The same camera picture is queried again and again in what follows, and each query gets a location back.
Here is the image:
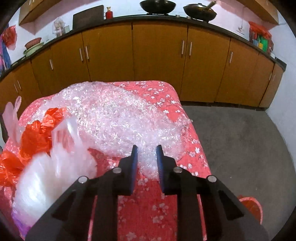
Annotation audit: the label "red plastic trash basket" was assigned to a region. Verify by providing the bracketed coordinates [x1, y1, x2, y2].
[238, 195, 263, 224]

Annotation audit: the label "black wok left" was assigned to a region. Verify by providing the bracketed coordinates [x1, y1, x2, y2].
[139, 0, 176, 15]

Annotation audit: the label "hanging red plastic bag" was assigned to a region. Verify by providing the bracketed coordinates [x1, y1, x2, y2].
[1, 25, 17, 50]

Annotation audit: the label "clear bubble wrap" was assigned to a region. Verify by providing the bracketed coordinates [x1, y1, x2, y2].
[32, 81, 191, 179]

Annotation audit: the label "black countertop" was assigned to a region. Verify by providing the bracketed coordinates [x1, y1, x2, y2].
[1, 15, 287, 80]

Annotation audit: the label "green box on counter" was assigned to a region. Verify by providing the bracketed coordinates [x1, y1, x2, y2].
[257, 35, 268, 52]

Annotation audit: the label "red bottle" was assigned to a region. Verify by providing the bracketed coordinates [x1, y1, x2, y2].
[105, 6, 113, 20]

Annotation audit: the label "translucent pinkish plastic bag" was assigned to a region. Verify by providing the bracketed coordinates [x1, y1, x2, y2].
[3, 96, 23, 147]

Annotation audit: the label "white plastic bag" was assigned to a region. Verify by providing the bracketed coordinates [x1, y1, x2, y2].
[11, 117, 97, 227]

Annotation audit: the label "red-brown basin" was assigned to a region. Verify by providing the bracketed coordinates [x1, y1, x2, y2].
[25, 38, 42, 49]

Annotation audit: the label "lower wooden cabinets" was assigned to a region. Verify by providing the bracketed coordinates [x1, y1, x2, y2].
[1, 20, 285, 109]

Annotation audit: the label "green basin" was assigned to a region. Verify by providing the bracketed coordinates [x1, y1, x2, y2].
[23, 42, 44, 57]

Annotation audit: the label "black wok with lid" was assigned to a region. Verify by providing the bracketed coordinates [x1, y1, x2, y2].
[183, 1, 217, 23]

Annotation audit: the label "upper wooden cabinets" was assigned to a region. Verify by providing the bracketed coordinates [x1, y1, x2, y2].
[18, 1, 279, 25]

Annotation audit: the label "wall power socket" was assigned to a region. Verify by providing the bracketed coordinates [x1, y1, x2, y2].
[236, 27, 245, 36]

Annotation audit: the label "wooden cabinets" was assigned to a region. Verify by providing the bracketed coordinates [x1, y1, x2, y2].
[18, 1, 279, 25]
[1, 20, 285, 109]

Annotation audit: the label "dark cutting board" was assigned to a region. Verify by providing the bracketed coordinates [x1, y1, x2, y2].
[72, 5, 104, 30]

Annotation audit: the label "bagged jars on counter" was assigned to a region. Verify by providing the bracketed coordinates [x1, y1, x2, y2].
[53, 18, 65, 37]

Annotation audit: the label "red bag on counter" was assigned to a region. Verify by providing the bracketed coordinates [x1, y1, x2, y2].
[248, 21, 272, 39]

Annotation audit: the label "red plastic bag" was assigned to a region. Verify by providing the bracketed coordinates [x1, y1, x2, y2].
[1, 25, 17, 50]
[1, 108, 66, 187]

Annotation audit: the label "pink blue hanging cloth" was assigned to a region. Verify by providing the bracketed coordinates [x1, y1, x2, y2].
[0, 37, 11, 75]

